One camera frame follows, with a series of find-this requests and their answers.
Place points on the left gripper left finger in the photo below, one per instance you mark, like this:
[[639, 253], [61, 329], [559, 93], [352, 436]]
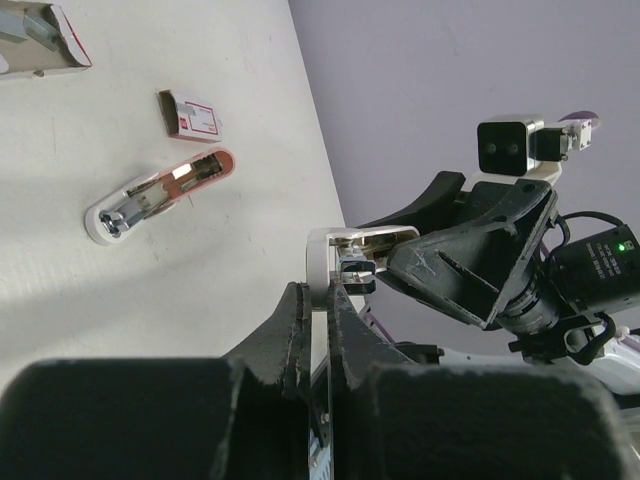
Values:
[[243, 415]]

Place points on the pink white stapler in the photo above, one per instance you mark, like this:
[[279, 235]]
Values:
[[116, 216]]

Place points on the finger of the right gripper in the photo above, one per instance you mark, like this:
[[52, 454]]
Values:
[[472, 270], [432, 209]]

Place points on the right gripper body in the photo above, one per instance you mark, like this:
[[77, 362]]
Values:
[[553, 280]]

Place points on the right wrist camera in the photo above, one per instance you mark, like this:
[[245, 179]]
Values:
[[516, 145]]

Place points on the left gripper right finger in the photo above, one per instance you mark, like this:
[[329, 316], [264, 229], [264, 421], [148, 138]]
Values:
[[392, 418]]

